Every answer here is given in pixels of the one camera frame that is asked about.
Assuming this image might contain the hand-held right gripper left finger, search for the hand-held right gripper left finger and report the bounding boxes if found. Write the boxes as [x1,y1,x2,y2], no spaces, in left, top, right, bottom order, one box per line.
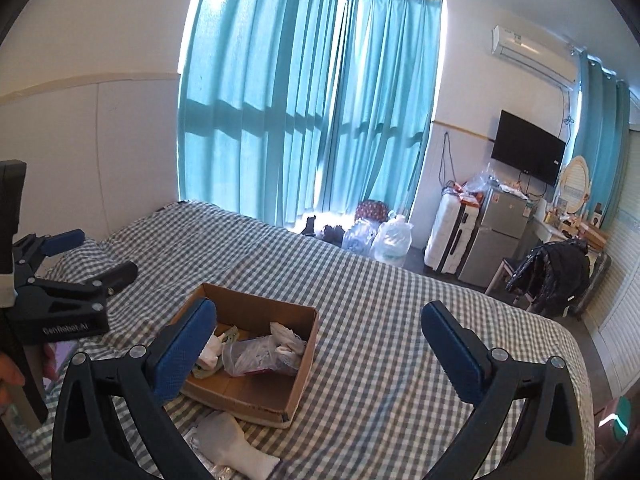
[50,297,218,480]

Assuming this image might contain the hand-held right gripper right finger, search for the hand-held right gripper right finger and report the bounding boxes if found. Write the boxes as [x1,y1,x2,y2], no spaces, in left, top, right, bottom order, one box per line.
[421,301,587,480]

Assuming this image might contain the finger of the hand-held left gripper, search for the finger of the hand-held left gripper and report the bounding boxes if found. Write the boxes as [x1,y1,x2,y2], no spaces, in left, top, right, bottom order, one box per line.
[30,261,139,307]
[12,229,86,267]

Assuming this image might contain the pale green clothes hanger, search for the pale green clothes hanger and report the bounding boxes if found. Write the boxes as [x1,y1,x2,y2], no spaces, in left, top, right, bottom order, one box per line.
[192,327,242,379]

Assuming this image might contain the clear plastic bottle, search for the clear plastic bottle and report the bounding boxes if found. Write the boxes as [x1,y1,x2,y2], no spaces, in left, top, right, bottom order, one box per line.
[221,335,302,377]

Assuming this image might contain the brown cardboard box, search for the brown cardboard box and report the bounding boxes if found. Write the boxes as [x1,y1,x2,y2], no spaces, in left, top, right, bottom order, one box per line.
[165,282,321,429]

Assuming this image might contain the white lacy cloth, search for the white lacy cloth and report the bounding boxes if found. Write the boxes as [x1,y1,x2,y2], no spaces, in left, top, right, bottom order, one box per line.
[270,321,309,362]

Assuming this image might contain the person's left hand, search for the person's left hand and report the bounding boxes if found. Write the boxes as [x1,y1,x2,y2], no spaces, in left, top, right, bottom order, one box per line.
[0,352,26,406]

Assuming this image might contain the purple smartphone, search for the purple smartphone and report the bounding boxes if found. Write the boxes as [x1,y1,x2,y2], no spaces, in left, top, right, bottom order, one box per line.
[45,337,78,392]

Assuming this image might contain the white bed headboard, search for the white bed headboard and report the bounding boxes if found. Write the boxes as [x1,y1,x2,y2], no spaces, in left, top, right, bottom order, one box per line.
[0,74,182,242]

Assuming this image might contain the clear plastic wrapper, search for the clear plastic wrapper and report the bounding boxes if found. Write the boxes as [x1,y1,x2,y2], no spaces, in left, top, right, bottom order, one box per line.
[181,422,235,480]

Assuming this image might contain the white sock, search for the white sock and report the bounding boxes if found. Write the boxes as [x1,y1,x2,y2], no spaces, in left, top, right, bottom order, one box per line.
[192,411,282,479]

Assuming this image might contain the white chair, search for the white chair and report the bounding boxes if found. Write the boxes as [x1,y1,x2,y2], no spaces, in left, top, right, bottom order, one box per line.
[484,256,532,307]

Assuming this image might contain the white suitcase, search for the white suitcase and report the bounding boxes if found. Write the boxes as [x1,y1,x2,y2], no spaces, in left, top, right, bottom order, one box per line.
[424,191,484,276]

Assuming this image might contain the silver fridge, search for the silver fridge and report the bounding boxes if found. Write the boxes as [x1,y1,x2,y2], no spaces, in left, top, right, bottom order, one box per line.
[457,185,537,289]

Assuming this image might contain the large clear water jug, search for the large clear water jug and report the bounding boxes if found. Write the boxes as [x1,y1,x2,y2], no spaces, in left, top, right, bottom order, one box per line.
[372,211,416,266]
[342,220,379,257]

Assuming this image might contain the black jacket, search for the black jacket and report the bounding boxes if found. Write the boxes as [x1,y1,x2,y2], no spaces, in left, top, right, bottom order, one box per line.
[506,239,592,317]

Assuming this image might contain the white dressing table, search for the white dressing table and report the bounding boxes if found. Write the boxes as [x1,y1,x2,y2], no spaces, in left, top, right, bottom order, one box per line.
[531,214,609,262]

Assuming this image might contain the red dotted bag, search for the red dotted bag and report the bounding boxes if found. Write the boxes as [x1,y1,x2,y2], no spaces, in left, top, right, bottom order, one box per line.
[355,200,389,224]

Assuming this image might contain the clear plastic bags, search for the clear plastic bags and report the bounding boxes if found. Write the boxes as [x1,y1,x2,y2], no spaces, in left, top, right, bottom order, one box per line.
[456,164,502,197]

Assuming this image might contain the teal object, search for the teal object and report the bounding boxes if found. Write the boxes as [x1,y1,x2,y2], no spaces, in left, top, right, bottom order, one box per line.
[614,396,634,442]

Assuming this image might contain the white wardrobe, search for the white wardrobe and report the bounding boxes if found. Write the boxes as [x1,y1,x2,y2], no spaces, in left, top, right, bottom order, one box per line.
[581,129,640,412]

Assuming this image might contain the oval vanity mirror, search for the oval vanity mirror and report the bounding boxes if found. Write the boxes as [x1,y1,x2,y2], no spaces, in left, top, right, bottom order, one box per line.
[556,155,591,217]

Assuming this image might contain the wide teal window curtain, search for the wide teal window curtain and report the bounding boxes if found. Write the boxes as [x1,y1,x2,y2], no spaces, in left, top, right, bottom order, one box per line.
[177,0,342,222]

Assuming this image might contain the narrow teal window curtain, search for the narrow teal window curtain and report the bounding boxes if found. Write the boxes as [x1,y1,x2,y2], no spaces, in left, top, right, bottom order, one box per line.
[315,0,444,224]

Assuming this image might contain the teal curtain beside wardrobe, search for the teal curtain beside wardrobe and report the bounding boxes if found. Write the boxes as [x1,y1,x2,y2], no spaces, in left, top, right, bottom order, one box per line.
[574,52,632,212]

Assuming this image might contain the white air conditioner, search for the white air conditioner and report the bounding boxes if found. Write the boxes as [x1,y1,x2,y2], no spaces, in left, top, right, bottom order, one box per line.
[490,24,577,82]

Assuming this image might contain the blue wall cable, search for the blue wall cable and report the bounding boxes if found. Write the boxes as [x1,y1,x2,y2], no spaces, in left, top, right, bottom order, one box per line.
[439,130,454,189]

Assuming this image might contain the black wall television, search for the black wall television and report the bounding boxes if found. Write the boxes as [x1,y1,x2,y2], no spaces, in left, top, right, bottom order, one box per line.
[491,109,567,187]

